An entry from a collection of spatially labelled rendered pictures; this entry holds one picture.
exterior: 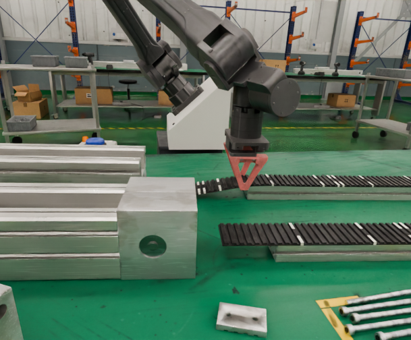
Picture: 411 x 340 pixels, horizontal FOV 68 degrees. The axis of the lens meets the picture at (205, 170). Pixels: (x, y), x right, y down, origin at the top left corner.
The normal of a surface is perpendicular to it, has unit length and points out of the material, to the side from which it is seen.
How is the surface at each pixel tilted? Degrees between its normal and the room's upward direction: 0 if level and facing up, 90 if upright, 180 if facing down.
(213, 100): 90
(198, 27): 58
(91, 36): 90
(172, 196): 0
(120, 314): 0
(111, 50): 90
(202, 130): 90
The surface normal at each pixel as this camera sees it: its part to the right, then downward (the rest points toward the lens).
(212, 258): 0.04, -0.93
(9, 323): 0.95, 0.14
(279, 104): 0.44, 0.33
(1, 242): 0.07, 0.36
